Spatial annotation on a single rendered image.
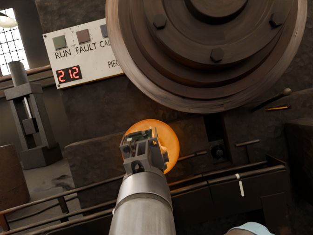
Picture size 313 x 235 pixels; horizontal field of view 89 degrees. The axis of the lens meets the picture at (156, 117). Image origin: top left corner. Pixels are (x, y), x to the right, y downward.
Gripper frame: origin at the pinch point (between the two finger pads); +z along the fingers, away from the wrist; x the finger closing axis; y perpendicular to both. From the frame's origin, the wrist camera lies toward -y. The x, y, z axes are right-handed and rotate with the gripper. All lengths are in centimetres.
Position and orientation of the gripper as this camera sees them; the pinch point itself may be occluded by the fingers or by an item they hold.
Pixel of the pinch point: (148, 141)
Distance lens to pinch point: 44.4
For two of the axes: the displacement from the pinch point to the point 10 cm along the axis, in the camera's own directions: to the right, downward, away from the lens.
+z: -0.4, -3.3, 9.4
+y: -2.4, -9.1, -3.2
